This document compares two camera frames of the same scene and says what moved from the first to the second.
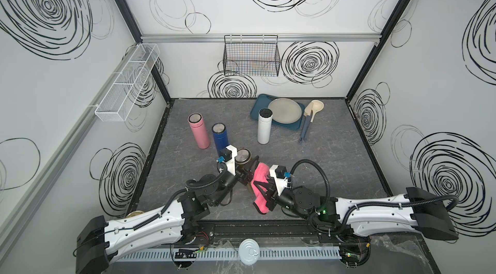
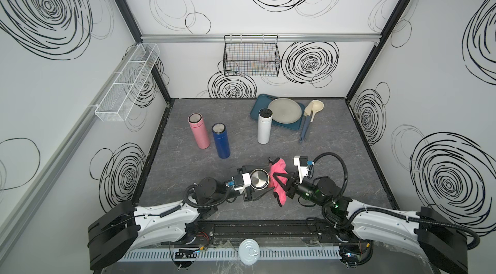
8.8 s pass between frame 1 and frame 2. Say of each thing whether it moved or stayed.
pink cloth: moved
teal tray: stayed
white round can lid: stayed
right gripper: moved
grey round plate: stayed
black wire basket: stayed
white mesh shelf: stayed
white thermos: stayed
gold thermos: moved
